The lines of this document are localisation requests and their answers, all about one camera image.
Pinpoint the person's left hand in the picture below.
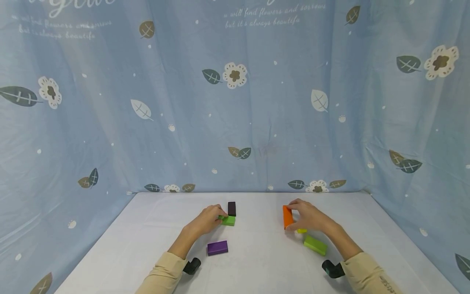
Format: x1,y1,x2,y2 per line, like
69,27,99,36
191,204,229,238

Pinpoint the orange block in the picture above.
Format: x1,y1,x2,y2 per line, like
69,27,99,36
282,205,295,230

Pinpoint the person's right forearm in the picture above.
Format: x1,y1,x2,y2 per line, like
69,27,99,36
324,223,404,294

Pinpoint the person's left forearm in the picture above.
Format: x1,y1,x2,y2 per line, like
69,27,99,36
136,227,201,294

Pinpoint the black wrist band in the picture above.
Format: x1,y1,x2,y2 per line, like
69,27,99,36
321,260,346,279
183,257,202,275

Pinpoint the person's right hand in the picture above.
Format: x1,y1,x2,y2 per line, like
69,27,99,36
285,199,335,234

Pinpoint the long green block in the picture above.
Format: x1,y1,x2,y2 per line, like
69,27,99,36
303,235,328,256

